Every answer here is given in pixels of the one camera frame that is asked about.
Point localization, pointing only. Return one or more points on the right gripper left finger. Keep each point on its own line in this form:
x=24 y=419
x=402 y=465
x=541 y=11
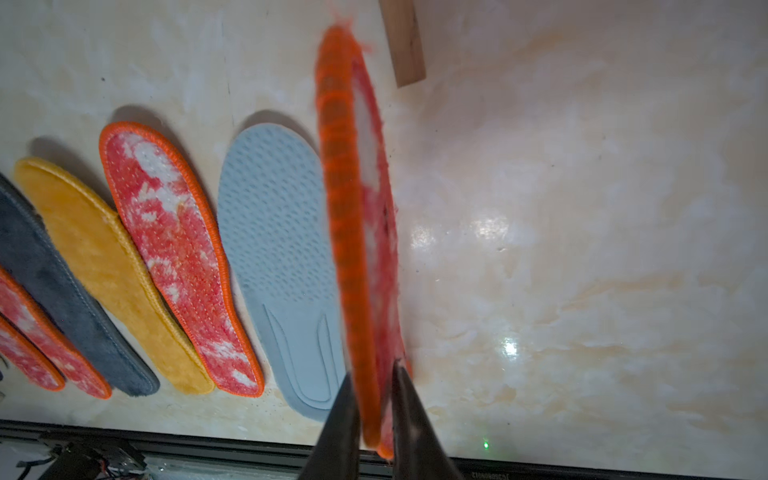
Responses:
x=336 y=453

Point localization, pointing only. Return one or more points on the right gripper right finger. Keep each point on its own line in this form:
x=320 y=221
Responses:
x=418 y=452

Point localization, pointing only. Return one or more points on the orange edged insole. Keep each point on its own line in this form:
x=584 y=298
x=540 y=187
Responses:
x=362 y=227

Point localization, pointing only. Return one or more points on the light blue insole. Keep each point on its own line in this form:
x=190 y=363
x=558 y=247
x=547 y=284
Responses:
x=273 y=223

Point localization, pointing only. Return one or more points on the red patterned insole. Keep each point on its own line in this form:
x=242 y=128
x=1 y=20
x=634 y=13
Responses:
x=27 y=316
x=29 y=359

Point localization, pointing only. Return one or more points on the yellow insole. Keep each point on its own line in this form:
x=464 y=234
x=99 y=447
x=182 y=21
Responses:
x=99 y=251

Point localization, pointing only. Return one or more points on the dark grey insole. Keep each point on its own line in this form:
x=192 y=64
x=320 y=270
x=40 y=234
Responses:
x=29 y=256

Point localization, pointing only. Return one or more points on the wooden clothes rack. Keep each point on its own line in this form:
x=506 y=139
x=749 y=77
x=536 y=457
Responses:
x=404 y=41

